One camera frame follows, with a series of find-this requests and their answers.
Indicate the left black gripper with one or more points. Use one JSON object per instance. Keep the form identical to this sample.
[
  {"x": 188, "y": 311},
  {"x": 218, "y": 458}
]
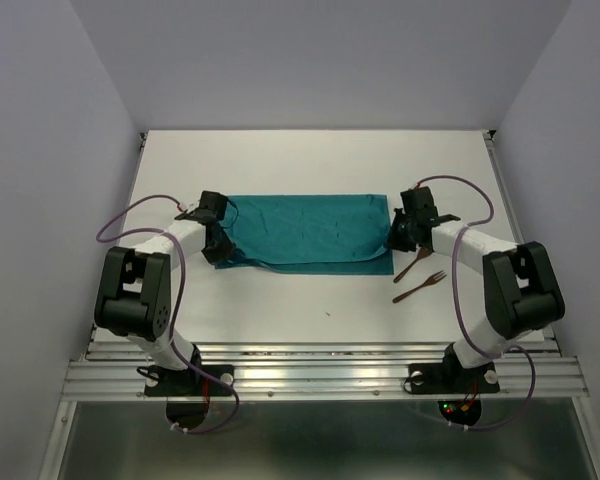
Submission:
[{"x": 221, "y": 254}]

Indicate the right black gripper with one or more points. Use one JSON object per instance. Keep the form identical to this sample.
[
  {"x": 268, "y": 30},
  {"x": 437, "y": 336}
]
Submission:
[{"x": 393, "y": 239}]

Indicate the teal cloth napkin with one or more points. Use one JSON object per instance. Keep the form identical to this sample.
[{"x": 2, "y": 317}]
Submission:
[{"x": 310, "y": 234}]

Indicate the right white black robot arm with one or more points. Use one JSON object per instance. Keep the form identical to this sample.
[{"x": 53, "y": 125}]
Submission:
[{"x": 520, "y": 288}]

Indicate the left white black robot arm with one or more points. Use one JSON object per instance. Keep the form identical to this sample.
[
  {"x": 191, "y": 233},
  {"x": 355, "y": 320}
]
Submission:
[{"x": 141, "y": 286}]

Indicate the brown wooden spoon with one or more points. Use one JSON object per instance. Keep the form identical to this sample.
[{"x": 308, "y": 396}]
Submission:
[{"x": 421, "y": 254}]

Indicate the brown wooden fork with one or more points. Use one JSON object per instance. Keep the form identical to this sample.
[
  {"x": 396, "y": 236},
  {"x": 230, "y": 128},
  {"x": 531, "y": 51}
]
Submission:
[{"x": 430, "y": 281}]

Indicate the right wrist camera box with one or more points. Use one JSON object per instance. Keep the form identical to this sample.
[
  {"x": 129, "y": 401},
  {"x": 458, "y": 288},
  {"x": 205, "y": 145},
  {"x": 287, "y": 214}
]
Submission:
[{"x": 418, "y": 204}]

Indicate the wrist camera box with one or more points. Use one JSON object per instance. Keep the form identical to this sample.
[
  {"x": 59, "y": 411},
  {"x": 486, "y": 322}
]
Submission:
[
  {"x": 214, "y": 204},
  {"x": 418, "y": 204}
]

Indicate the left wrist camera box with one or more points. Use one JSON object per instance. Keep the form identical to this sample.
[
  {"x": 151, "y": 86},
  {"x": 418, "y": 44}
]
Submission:
[{"x": 214, "y": 204}]

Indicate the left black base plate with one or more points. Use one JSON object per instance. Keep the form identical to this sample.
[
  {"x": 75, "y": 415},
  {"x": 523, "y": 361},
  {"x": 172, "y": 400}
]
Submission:
[{"x": 162, "y": 383}]

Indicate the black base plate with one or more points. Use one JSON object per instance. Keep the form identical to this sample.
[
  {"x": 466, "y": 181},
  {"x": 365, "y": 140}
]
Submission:
[
  {"x": 162, "y": 383},
  {"x": 440, "y": 379}
]

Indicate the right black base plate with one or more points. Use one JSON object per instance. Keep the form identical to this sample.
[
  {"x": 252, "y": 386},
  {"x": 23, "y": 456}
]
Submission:
[{"x": 440, "y": 379}]

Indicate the aluminium frame rail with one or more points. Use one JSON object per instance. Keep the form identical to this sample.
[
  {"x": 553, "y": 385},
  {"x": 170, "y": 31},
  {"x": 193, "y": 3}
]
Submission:
[{"x": 303, "y": 372}]

